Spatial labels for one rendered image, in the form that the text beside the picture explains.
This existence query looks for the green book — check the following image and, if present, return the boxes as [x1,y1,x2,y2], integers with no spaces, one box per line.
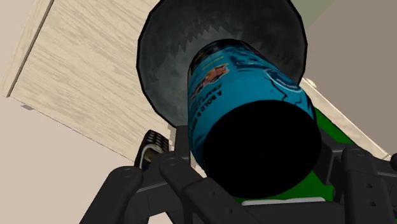
[232,105,355,206]

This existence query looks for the black patterned small object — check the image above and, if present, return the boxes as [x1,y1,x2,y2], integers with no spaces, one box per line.
[134,129,171,170]

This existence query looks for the dark grey bowl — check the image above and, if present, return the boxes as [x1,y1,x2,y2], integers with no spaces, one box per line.
[136,0,309,129]

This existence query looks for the light wood table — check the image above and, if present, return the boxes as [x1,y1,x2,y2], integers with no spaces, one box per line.
[0,0,392,162]

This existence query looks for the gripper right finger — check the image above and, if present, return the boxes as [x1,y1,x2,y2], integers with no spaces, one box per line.
[312,129,397,224]

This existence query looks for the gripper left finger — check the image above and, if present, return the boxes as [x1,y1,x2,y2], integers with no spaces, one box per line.
[80,124,260,224]

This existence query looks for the blue printed drink can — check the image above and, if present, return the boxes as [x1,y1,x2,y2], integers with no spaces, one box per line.
[186,38,323,199]

